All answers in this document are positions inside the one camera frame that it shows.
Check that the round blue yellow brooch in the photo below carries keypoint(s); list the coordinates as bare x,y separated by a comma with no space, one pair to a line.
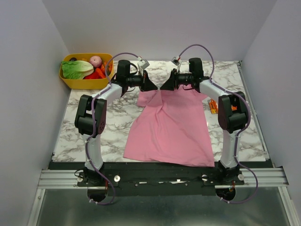
159,85

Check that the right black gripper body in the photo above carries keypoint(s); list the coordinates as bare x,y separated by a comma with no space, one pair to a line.
175,79

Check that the pink t-shirt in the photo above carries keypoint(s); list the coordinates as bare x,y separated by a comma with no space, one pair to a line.
172,128

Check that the pink toy onion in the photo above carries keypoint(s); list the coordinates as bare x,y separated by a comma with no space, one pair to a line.
95,61

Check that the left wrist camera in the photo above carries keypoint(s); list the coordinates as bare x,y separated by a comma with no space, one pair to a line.
142,64

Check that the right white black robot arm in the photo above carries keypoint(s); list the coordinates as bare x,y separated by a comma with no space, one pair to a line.
233,113

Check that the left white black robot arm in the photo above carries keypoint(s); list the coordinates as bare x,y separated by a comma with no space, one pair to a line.
91,114

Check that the green toy lettuce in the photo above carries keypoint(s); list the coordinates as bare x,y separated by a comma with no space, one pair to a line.
76,70

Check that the yellow plastic bin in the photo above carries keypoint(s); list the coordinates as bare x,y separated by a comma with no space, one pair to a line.
85,83

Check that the red toy pepper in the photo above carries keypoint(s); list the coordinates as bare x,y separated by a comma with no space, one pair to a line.
97,74

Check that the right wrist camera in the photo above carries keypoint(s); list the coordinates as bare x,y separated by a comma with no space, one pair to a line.
177,62

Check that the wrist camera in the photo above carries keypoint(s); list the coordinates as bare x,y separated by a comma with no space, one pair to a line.
177,62
142,64

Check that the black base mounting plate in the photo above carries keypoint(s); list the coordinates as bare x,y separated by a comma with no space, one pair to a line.
146,179

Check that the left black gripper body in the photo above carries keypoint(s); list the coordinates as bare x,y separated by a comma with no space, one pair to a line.
145,74

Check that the aluminium frame rail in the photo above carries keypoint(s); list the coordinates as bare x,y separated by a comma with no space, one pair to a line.
56,179

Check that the orange black packet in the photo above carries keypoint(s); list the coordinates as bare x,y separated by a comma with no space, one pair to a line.
213,106

